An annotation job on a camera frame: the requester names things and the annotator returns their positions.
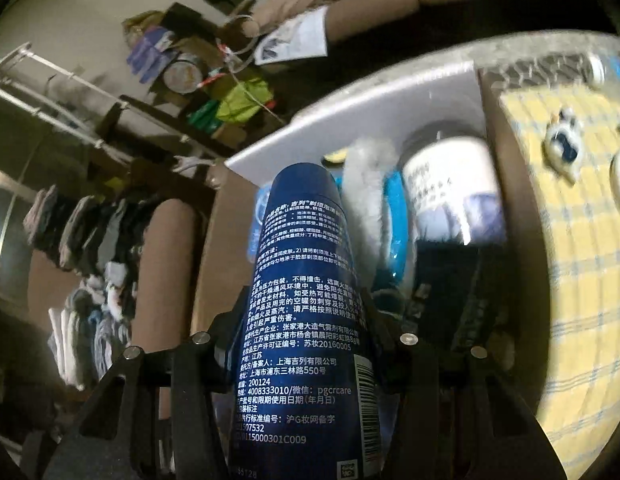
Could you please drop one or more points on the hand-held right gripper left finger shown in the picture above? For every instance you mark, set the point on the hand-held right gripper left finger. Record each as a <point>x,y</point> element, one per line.
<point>225,335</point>

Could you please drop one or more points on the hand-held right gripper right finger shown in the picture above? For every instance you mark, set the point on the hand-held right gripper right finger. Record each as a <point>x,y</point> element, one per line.
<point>389,355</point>

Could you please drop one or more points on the dark blue spray can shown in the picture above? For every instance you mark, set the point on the dark blue spray can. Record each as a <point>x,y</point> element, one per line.
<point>300,310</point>

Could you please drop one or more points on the white cardboard box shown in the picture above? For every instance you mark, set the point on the white cardboard box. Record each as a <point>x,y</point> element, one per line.
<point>370,110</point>

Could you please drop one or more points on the brown bolster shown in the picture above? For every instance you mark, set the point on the brown bolster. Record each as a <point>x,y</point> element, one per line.
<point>165,270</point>

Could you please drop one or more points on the teal plastic container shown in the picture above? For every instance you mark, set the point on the teal plastic container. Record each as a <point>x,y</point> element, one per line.
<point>395,230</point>

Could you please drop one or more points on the stack of folded clothes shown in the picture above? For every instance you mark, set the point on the stack of folded clothes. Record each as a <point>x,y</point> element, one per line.
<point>90,320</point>

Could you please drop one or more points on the hanging dark clothes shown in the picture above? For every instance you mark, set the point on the hanging dark clothes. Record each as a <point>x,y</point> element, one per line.
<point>90,235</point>

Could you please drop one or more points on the grey fluffy brush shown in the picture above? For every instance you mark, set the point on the grey fluffy brush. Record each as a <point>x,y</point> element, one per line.
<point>367,180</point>

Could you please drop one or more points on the white labelled jar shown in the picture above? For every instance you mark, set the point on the white labelled jar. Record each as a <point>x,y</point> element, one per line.
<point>449,175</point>

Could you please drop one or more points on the yellow plaid cloth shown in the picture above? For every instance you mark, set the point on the yellow plaid cloth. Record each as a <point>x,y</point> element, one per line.
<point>579,285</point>

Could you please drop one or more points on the small yellow item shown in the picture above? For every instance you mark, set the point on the small yellow item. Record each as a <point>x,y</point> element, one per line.
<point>335,157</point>

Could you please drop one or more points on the green plastic bag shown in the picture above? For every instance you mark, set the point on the green plastic bag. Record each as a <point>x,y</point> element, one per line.
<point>240,102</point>

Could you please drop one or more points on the round metal tin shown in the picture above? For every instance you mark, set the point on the round metal tin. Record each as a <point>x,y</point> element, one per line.
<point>182,75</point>

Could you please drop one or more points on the white and blue figurine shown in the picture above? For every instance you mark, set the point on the white and blue figurine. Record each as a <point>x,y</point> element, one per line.
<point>564,142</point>

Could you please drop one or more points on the purple packet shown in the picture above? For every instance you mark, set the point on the purple packet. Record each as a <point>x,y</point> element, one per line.
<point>150,55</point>

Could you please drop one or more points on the white drying rack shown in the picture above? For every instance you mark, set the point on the white drying rack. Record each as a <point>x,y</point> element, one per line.
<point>50,87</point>

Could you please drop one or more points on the printed paper sheet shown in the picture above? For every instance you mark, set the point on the printed paper sheet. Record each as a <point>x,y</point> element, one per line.
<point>292,37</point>

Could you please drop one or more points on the grey patterned table cover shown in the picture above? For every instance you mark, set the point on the grey patterned table cover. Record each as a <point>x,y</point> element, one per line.
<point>539,65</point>

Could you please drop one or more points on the clear bottle with blue label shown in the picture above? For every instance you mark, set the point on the clear bottle with blue label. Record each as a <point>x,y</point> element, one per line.
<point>614,67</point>

